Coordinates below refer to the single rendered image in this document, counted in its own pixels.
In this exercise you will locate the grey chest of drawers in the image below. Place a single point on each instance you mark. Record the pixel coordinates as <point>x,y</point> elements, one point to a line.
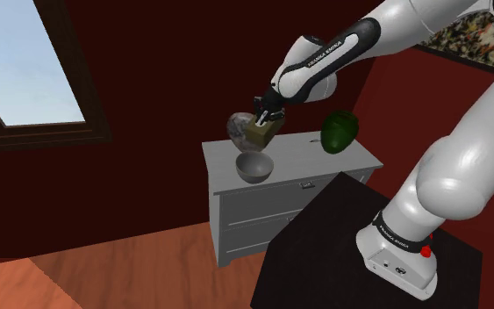
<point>246,209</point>

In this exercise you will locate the black robot stand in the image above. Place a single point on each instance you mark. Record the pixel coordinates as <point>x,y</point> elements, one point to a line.
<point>328,256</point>

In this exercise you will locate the olive green box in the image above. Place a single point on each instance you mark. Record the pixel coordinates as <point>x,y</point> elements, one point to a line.
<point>262,133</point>

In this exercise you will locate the grey bowl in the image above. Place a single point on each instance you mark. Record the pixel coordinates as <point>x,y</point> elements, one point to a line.
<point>254,167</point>

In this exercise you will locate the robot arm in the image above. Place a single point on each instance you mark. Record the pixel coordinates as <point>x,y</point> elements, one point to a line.
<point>452,171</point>

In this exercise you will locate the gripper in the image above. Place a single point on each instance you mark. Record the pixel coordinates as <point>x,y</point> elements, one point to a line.
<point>269,104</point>

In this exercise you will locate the patterned wall picture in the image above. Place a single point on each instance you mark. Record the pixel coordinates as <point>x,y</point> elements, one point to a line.
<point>473,38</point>

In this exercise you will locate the grey marbled vase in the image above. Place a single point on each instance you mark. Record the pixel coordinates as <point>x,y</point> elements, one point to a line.
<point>239,130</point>

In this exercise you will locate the dark green vase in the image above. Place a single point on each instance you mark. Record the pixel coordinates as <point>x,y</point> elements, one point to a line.
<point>339,131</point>

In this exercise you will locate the window with dark frame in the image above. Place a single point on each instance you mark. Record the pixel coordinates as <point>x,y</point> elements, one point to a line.
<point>20,64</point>

